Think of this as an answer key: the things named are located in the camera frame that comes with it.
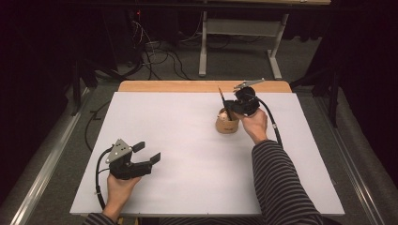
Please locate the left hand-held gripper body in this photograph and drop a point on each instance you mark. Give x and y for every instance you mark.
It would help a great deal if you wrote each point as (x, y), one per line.
(125, 168)

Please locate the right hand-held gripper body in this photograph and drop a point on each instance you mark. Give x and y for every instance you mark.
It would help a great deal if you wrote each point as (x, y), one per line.
(245, 101)

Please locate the round wooden pen holder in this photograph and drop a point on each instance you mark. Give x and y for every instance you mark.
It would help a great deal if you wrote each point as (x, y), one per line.
(226, 126)

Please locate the person's left hand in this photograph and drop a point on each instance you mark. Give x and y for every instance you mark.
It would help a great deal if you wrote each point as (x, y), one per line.
(120, 192)

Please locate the person's right hand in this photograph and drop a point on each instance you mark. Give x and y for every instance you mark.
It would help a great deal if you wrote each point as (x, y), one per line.
(256, 125)

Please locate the small pale figurine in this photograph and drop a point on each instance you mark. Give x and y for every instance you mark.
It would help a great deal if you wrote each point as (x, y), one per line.
(223, 116)

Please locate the white board mat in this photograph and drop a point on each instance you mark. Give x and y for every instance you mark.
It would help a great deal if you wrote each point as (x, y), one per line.
(187, 175)

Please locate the person's striped lap clothing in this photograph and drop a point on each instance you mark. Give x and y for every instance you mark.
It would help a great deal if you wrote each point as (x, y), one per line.
(212, 221)

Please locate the dark metal stand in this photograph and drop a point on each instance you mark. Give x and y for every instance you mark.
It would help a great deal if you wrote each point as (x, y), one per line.
(334, 93)
(76, 87)

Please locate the white metal desk frame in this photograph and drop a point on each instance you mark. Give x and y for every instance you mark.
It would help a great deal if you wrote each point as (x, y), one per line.
(237, 26)

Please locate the metal floor rail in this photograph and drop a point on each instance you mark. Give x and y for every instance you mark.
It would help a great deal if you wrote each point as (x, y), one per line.
(353, 175)
(47, 170)

